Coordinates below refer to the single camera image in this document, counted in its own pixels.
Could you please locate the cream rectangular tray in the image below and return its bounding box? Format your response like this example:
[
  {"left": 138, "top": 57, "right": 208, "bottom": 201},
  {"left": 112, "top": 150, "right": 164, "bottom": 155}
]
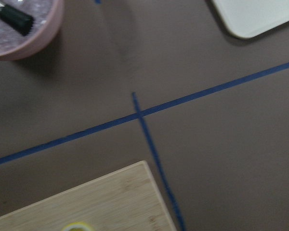
[{"left": 212, "top": 0, "right": 289, "bottom": 39}]

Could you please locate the black brush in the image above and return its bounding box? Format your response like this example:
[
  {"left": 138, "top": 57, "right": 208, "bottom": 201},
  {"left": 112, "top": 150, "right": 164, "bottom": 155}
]
[{"left": 0, "top": 0, "right": 34, "bottom": 36}]

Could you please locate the yellow lemon slice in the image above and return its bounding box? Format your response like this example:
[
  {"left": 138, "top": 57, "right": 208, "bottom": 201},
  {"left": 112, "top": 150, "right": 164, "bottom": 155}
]
[{"left": 61, "top": 222, "right": 94, "bottom": 231}]

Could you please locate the pink bowl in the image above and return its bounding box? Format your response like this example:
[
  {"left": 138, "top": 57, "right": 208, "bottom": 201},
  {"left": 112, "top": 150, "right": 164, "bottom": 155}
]
[{"left": 0, "top": 0, "right": 64, "bottom": 61}]

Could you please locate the wooden cutting board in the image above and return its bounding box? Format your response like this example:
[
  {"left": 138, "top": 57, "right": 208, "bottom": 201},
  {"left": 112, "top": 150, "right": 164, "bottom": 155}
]
[{"left": 0, "top": 161, "right": 176, "bottom": 231}]

